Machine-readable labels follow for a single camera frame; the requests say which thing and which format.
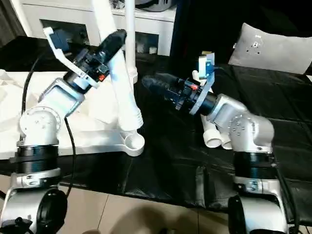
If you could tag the white plastic table leg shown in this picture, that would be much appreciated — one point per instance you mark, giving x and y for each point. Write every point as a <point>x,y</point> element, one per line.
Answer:
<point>124,92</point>
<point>213,136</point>
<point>131,36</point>
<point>228,143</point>

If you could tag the white plastic table top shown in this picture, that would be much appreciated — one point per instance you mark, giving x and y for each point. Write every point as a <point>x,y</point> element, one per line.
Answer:
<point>97,139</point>

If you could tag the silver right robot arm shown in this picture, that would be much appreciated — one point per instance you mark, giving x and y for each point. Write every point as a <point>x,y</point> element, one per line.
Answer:
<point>248,136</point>

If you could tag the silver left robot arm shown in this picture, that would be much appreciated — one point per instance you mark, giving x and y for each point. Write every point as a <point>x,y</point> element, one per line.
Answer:
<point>44,126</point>

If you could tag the white sideboard with glass doors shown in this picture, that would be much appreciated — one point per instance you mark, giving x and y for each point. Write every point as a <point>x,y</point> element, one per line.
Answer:
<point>73,17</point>

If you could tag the grey helmet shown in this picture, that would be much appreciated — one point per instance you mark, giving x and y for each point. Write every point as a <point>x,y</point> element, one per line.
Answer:
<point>156,5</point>

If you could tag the black cabinet with gold label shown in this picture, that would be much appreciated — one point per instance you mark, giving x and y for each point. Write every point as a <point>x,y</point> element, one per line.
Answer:
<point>207,26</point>

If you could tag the grey curtain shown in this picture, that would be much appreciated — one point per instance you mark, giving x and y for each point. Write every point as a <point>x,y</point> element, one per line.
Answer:
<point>11,22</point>

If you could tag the black quilted mat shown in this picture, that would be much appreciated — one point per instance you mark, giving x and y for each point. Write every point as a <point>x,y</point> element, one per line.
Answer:
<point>280,109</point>

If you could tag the grey cushion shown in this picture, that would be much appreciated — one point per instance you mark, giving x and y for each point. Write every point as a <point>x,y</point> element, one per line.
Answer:
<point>270,48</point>

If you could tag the white flat panel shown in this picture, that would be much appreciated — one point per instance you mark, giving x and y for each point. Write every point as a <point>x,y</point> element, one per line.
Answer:
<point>309,79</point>

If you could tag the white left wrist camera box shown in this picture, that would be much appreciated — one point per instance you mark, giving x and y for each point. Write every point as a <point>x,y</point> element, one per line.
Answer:
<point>63,51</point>

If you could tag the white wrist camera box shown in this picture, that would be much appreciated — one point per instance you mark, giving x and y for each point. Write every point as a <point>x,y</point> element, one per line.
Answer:
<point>63,51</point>
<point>204,70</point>

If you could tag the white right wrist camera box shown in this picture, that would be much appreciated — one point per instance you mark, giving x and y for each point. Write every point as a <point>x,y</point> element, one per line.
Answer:
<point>204,70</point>

